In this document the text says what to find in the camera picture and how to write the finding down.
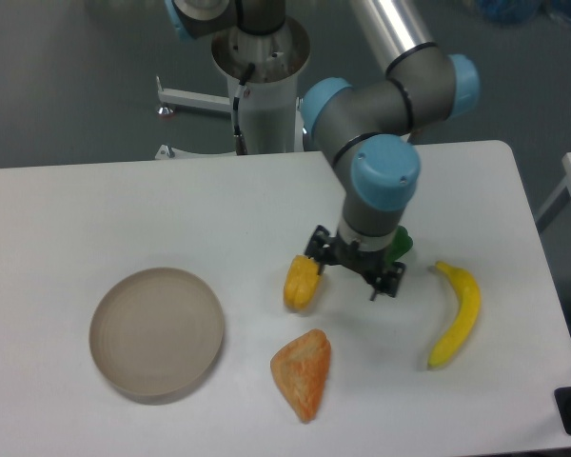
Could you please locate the orange toy bread slice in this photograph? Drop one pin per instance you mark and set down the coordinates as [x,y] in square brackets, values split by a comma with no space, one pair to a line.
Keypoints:
[300,370]

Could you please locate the yellow toy pepper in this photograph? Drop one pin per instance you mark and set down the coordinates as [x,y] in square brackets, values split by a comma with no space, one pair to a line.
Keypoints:
[302,284]

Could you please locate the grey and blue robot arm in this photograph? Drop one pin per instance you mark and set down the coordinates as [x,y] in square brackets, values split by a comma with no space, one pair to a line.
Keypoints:
[380,175]

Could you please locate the beige round plate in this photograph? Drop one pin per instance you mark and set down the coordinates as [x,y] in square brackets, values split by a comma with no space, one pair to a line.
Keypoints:
[156,335]

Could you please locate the green toy pepper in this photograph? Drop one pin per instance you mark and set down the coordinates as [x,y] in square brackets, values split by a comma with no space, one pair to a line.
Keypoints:
[401,244]

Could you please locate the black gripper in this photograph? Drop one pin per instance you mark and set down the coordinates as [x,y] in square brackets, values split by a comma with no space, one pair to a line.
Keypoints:
[383,277]

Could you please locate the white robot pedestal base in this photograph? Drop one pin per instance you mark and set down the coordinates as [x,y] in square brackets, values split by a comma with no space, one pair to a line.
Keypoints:
[261,51]

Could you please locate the blue bag in background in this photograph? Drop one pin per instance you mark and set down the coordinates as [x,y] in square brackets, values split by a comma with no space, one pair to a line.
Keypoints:
[516,13]

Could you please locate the yellow toy banana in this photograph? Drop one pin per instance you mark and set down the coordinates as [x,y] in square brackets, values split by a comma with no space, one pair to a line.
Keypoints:
[469,298]

